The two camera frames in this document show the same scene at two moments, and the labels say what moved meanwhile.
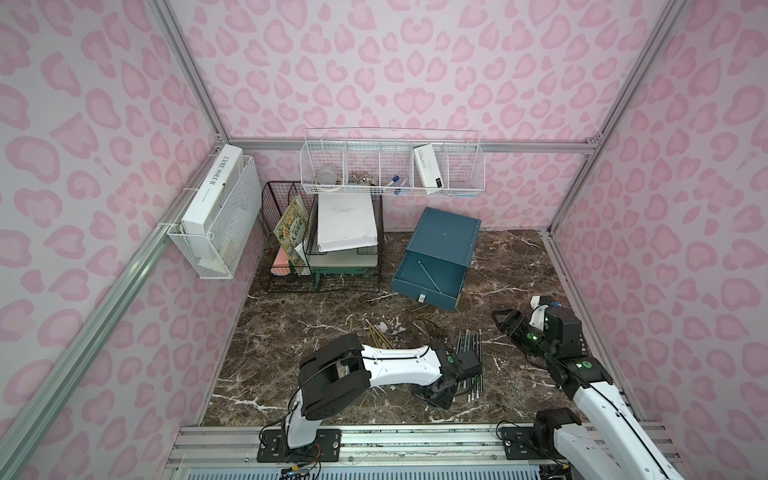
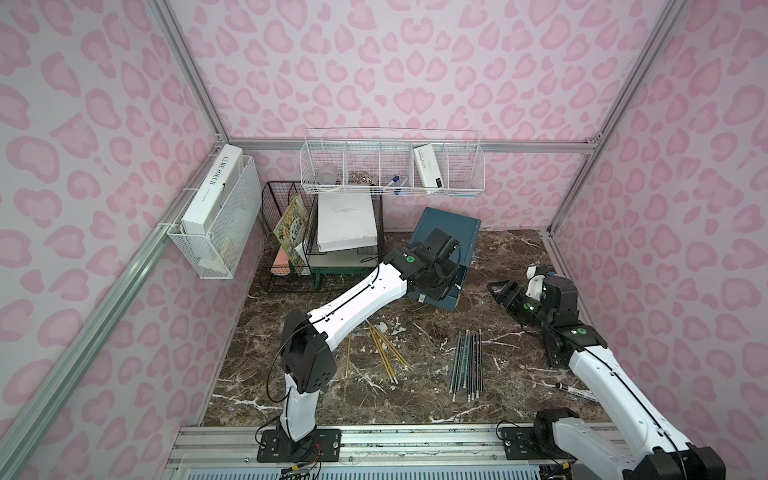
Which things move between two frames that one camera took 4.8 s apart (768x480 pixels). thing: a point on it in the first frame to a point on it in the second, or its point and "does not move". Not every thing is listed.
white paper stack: x=345 y=221 does not move
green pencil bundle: x=468 y=341 does not move
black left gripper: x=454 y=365 to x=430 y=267
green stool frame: x=318 y=271 does not move
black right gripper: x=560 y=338 to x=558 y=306
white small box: x=428 y=164 does not move
